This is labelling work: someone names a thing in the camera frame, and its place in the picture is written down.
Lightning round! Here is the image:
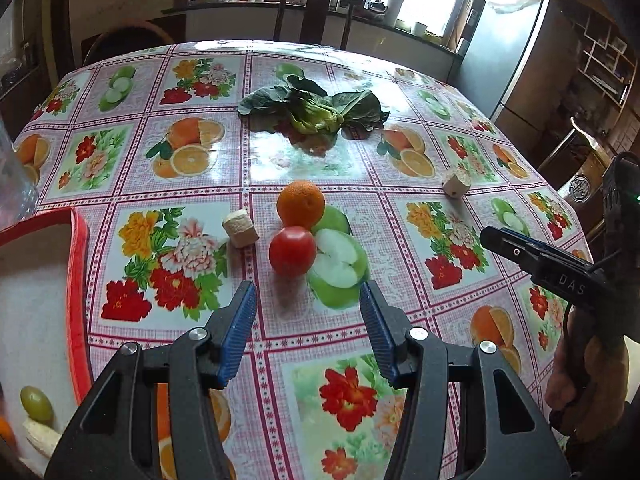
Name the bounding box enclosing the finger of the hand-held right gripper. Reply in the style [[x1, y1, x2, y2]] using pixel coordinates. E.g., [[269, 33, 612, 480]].
[[480, 226, 548, 275]]

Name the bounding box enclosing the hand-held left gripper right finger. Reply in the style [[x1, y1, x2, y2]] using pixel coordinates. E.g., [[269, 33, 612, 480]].
[[359, 281, 571, 480]]

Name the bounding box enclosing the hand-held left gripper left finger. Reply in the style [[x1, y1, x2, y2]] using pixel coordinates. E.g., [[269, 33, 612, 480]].
[[45, 281, 257, 480]]

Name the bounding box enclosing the red tomato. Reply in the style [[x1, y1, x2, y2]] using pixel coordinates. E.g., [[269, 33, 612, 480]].
[[268, 226, 318, 277]]

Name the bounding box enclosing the red rimmed white tray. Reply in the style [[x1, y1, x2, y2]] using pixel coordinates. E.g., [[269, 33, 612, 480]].
[[0, 207, 93, 466]]

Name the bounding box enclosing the green tomato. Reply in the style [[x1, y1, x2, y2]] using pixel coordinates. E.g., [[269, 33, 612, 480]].
[[20, 386, 54, 423]]

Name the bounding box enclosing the beige corn cob chunk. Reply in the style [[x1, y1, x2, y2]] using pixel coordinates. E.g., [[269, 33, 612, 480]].
[[21, 417, 63, 459]]

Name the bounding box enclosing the person's right hand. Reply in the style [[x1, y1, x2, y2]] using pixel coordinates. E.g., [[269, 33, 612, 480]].
[[545, 332, 630, 437]]

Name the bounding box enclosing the floral fruit print tablecloth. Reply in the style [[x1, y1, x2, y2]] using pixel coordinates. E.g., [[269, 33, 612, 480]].
[[10, 40, 588, 480]]

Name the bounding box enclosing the beige cube far right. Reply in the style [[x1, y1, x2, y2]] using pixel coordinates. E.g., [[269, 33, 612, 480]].
[[442, 169, 472, 200]]

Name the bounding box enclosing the beige cube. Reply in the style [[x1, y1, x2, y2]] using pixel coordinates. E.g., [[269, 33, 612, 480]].
[[442, 169, 472, 200], [222, 208, 260, 248]]

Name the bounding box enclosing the beige cube near centre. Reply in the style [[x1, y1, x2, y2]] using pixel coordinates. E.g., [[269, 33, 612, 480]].
[[222, 208, 260, 248]]

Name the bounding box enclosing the curved-top wooden chair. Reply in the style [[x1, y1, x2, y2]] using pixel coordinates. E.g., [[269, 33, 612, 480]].
[[537, 117, 613, 221]]

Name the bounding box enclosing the grey refrigerator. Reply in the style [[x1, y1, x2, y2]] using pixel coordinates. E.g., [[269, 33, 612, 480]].
[[457, 0, 548, 121]]

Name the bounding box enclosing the leafy green vegetable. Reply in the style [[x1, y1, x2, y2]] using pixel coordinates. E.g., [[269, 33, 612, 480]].
[[237, 75, 391, 136]]

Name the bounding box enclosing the clear plastic pitcher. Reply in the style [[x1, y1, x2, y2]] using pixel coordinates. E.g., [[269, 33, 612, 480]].
[[0, 120, 38, 221]]

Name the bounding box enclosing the dark straight-back wooden chair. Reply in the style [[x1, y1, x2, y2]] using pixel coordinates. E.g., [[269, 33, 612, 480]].
[[274, 0, 363, 51]]

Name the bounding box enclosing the round-back wooden chair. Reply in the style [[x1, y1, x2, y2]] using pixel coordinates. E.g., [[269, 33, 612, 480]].
[[82, 20, 176, 66]]

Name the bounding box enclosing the wooden wall shelf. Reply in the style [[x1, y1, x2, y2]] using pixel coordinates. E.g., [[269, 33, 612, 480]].
[[565, 5, 640, 126]]

